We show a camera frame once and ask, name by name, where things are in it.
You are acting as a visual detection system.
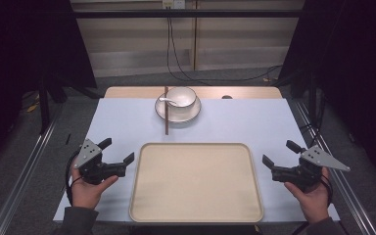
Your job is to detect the wooden wall strip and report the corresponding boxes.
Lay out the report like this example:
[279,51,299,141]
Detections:
[191,0,199,71]

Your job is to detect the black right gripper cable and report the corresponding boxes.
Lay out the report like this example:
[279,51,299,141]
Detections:
[319,174,335,208]

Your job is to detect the pale table cover sheet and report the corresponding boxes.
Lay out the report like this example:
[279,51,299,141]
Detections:
[52,97,341,223]

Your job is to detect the long black wall cable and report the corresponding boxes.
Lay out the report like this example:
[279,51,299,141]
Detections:
[165,17,283,83]

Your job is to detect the brown wooden chopsticks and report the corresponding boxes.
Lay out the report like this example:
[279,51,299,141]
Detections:
[164,86,170,136]

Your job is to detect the black horizontal frame bar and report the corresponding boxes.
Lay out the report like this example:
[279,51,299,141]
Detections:
[72,9,306,20]

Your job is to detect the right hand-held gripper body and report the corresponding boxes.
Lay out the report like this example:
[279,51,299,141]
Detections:
[270,145,352,193]

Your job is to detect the white bowl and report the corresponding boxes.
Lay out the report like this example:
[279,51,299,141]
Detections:
[165,86,198,110]

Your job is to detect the short black wall cable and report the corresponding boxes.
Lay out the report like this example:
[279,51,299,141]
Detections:
[168,17,195,81]

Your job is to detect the person's left hand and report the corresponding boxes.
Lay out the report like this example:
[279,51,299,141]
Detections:
[70,160,119,211]

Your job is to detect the aluminium floor rail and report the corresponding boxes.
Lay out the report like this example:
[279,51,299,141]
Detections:
[293,100,376,235]
[0,106,65,235]

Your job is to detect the white round plate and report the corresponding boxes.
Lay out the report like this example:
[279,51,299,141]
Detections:
[154,92,203,124]

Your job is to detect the wooden table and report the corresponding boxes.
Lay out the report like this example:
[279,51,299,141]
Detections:
[103,85,283,100]

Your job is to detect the person's right hand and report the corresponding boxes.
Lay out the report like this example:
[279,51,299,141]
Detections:
[283,166,331,224]

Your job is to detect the beige rectangular tray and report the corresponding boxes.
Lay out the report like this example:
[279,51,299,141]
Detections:
[128,142,264,224]

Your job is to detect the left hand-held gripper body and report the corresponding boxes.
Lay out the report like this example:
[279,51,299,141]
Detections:
[73,138,127,186]

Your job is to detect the white wall socket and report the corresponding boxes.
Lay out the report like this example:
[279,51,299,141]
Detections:
[162,0,187,10]

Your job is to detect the black curtain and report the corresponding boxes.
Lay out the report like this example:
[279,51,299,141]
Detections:
[0,0,98,184]
[277,0,376,188]

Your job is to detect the white ceramic spoon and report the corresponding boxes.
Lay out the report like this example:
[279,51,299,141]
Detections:
[158,96,179,108]

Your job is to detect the black metal stand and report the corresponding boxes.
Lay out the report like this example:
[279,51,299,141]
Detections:
[307,70,318,126]
[38,72,52,134]

